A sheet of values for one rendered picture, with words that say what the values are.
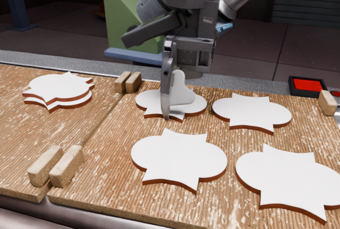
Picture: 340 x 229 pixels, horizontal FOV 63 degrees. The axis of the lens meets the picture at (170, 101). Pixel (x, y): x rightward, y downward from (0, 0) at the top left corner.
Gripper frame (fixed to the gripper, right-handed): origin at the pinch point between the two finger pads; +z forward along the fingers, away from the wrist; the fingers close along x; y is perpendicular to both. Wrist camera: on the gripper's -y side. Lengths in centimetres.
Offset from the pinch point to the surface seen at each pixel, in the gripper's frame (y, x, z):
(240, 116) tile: 13.6, -2.7, -0.8
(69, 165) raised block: -8.5, -22.2, -1.2
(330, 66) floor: 122, 274, 90
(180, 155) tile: 5.3, -15.5, -0.5
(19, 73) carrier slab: -39.2, 5.7, 2.3
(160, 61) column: -12.1, 37.8, 8.0
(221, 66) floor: 4, 246, 94
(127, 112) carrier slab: -7.1, -4.7, 1.0
